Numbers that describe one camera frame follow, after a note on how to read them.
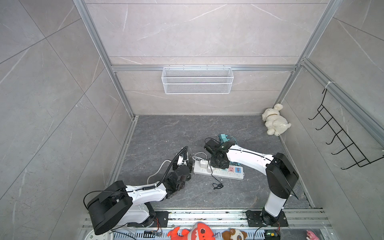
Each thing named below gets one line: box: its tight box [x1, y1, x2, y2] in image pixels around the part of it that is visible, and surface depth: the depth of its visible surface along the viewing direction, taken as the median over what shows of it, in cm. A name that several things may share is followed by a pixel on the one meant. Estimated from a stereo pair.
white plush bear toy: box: [262, 103, 292, 137], surface depth 109 cm
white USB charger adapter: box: [200, 159, 209, 169], surface depth 86 cm
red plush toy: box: [167, 222, 216, 240], surface depth 66 cm
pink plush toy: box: [306, 230, 320, 240], surface depth 69 cm
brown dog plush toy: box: [221, 228, 248, 240], surface depth 69 cm
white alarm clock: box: [84, 230, 114, 240], surface depth 67 cm
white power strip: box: [193, 161, 245, 181], surface depth 89 cm
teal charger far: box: [218, 133, 231, 143], surface depth 106 cm
